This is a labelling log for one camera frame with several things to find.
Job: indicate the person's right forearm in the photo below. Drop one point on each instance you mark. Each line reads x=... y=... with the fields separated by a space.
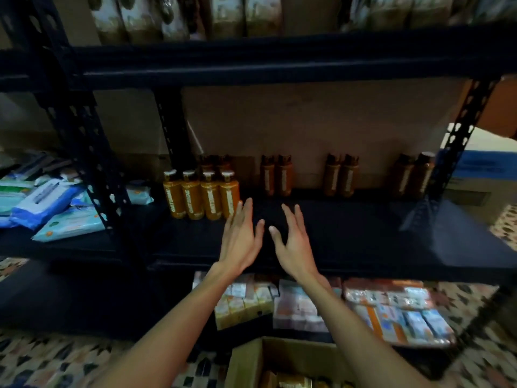
x=363 y=343

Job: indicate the flat white packet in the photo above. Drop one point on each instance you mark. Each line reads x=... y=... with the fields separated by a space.
x=287 y=285

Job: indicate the person's left hand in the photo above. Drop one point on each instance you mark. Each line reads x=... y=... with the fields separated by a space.
x=241 y=246

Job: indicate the row of pale pink packets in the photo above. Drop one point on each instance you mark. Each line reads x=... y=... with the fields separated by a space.
x=388 y=295

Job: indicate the person's left forearm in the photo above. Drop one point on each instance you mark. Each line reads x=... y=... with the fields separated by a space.
x=170 y=339

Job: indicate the black metal shelf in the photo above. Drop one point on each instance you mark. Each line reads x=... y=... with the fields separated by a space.
x=283 y=56
x=81 y=157

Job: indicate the blue white cashew carton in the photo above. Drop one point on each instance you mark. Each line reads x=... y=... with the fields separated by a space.
x=485 y=169

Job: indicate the stack of pink white boxes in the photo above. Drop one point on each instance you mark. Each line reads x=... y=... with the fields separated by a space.
x=300 y=311

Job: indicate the gold bottles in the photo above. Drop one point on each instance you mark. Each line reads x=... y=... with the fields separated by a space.
x=295 y=380

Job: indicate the person's right hand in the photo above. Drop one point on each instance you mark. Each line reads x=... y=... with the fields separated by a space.
x=297 y=254

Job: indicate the row of yellow-capped coffee bottles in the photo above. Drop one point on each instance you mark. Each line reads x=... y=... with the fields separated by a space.
x=226 y=12

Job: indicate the tissue packs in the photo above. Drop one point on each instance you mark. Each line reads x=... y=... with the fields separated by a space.
x=242 y=307

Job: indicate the row of wet wipe packs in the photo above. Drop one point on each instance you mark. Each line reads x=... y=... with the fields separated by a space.
x=40 y=202

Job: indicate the printed cardboard box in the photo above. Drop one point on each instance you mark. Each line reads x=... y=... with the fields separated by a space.
x=242 y=359

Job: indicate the row of orange blue packets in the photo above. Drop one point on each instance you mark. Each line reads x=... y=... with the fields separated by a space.
x=404 y=325

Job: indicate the orange Oatside bottles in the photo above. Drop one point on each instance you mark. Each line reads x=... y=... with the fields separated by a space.
x=202 y=198

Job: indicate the brown wooden cabinet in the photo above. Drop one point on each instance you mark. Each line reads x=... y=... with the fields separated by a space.
x=501 y=105

